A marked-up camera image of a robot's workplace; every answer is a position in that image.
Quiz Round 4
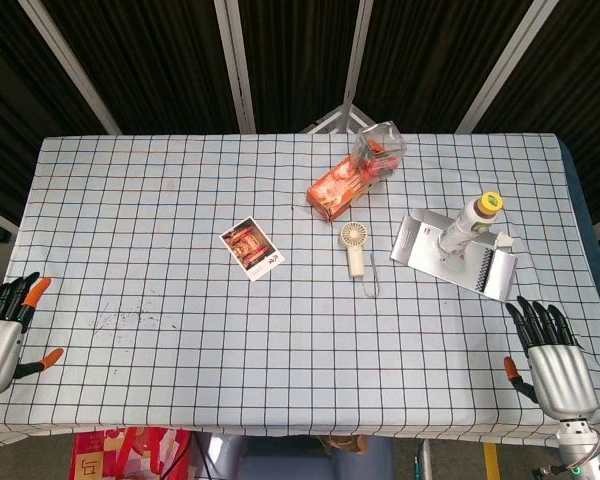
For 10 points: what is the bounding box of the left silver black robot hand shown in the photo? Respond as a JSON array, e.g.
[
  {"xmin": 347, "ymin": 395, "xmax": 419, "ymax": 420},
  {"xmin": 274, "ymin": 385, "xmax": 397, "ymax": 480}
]
[{"xmin": 0, "ymin": 272, "xmax": 65, "ymax": 397}]

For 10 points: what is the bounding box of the white black checked tablecloth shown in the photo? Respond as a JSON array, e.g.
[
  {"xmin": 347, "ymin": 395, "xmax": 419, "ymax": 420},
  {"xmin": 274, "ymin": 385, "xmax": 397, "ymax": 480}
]
[{"xmin": 0, "ymin": 132, "xmax": 600, "ymax": 454}]

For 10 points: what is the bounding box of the white metal frame post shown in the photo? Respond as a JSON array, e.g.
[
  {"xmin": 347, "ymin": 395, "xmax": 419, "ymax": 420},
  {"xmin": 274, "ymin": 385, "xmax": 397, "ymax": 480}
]
[
  {"xmin": 340, "ymin": 0, "xmax": 375, "ymax": 119},
  {"xmin": 213, "ymin": 0, "xmax": 257, "ymax": 134},
  {"xmin": 18, "ymin": 0, "xmax": 122, "ymax": 135},
  {"xmin": 454, "ymin": 0, "xmax": 551, "ymax": 134}
]

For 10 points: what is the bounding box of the photo postcard with white border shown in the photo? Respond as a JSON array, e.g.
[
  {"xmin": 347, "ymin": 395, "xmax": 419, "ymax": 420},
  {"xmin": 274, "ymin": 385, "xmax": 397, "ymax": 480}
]
[{"xmin": 219, "ymin": 215, "xmax": 286, "ymax": 283}]

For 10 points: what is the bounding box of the clear plastic capsule box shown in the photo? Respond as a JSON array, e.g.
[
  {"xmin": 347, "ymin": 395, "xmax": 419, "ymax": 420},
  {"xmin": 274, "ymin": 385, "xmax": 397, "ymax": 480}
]
[{"xmin": 352, "ymin": 119, "xmax": 408, "ymax": 182}]

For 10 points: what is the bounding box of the white drink bottle yellow cap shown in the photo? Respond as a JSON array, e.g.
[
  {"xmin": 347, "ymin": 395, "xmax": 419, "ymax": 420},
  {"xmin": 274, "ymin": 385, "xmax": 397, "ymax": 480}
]
[{"xmin": 437, "ymin": 191, "xmax": 505, "ymax": 254}]

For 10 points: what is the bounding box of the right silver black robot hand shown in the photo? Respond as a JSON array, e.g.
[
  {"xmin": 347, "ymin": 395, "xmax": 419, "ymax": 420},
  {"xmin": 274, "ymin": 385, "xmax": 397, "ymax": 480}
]
[{"xmin": 503, "ymin": 295, "xmax": 600, "ymax": 419}]

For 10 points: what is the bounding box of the red patterned shopping bag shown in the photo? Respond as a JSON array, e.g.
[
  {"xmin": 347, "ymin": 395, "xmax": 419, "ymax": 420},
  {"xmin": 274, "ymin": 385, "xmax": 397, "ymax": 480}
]
[{"xmin": 69, "ymin": 426, "xmax": 194, "ymax": 480}]

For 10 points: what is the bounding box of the white triangular frame foot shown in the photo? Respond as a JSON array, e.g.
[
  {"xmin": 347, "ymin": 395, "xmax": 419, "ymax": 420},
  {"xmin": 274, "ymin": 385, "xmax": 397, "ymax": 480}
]
[{"xmin": 299, "ymin": 104, "xmax": 381, "ymax": 135}]

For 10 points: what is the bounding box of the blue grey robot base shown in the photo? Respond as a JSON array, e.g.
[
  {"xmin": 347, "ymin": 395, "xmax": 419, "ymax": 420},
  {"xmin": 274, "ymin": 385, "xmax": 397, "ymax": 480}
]
[{"xmin": 194, "ymin": 433, "xmax": 396, "ymax": 480}]

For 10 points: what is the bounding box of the orange cardboard snack box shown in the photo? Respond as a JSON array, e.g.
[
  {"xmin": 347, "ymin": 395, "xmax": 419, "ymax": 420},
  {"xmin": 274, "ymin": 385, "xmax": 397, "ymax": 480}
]
[{"xmin": 306, "ymin": 154, "xmax": 381, "ymax": 222}]

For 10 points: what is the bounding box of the cream handheld fan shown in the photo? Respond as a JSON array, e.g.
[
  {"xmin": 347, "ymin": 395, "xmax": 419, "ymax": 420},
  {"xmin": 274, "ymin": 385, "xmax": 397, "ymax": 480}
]
[{"xmin": 338, "ymin": 221, "xmax": 384, "ymax": 300}]

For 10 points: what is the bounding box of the metal grater tray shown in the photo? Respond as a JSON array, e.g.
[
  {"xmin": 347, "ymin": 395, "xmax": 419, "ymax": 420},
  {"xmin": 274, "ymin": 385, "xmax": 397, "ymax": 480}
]
[{"xmin": 389, "ymin": 208, "xmax": 519, "ymax": 303}]

